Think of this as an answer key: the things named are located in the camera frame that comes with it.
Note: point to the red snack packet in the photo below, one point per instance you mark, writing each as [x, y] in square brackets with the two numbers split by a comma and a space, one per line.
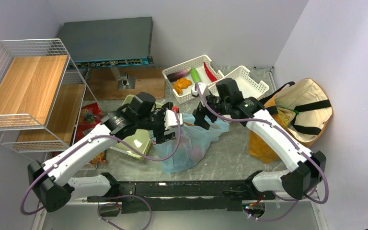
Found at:
[90, 116]

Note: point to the white basket with vegetables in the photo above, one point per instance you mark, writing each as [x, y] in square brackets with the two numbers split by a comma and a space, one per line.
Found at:
[196, 63]

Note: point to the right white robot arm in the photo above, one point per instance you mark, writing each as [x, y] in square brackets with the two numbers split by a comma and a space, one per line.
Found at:
[304, 168]

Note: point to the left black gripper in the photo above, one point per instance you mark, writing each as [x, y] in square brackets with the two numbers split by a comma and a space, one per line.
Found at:
[159, 135]

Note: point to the green toy cucumber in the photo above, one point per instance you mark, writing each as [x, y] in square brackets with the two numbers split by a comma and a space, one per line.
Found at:
[195, 76]

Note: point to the light green plastic basket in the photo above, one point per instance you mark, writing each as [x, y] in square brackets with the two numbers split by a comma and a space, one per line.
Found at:
[137, 139]

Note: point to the red toy chili pepper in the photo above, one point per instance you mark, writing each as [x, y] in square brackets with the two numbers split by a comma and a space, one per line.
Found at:
[209, 74]

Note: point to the empty white plastic basket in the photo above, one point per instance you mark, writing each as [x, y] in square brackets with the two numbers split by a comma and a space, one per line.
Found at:
[248, 86]

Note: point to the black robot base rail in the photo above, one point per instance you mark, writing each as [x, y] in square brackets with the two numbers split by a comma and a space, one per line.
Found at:
[229, 195]

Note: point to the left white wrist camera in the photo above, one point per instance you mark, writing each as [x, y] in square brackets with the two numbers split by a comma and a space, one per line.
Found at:
[173, 119]

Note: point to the white wire shelf rack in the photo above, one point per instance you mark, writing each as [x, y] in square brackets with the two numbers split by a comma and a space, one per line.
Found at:
[42, 91]

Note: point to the yellow canvas tote bag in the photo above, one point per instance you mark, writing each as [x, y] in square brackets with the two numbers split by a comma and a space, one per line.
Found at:
[303, 109]

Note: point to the purple toy eggplant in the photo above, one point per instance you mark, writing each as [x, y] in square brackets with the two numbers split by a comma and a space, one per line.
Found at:
[178, 75]

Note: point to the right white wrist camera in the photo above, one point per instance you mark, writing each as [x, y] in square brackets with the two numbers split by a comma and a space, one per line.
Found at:
[199, 89]

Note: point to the orange toy ginger root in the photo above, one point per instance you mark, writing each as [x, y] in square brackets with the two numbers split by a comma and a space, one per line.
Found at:
[181, 84]

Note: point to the grey metal camera stand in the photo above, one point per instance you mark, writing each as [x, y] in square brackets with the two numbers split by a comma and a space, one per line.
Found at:
[125, 80]

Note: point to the blue printed plastic grocery bag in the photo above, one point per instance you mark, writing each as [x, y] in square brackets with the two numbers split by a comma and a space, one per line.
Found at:
[194, 144]

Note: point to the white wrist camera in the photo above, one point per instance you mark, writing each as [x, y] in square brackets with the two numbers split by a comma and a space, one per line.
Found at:
[173, 119]
[199, 89]

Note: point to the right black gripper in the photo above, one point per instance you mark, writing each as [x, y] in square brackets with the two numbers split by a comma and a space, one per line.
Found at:
[200, 113]

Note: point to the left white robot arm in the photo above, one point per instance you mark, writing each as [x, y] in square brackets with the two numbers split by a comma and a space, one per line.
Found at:
[53, 181]

